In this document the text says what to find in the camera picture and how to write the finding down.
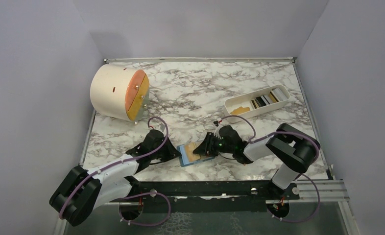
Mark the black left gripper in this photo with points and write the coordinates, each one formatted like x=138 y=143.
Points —
x=172 y=152

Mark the cream cylinder orange lid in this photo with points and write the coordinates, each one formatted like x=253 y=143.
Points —
x=120 y=92

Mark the cream oblong plastic tray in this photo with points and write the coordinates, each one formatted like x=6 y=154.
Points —
x=244 y=100

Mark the yellow card in tray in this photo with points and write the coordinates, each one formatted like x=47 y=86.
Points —
x=240 y=110

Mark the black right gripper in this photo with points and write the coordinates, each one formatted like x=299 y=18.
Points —
x=205 y=148

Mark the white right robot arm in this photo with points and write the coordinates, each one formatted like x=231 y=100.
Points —
x=295 y=149

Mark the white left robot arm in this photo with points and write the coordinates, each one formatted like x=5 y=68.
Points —
x=83 y=190

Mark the blue card holder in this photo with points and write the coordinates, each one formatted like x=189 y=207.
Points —
x=182 y=158

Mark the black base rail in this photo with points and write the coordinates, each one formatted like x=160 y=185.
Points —
x=199 y=196

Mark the grey card stack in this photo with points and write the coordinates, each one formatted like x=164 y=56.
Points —
x=275 y=95

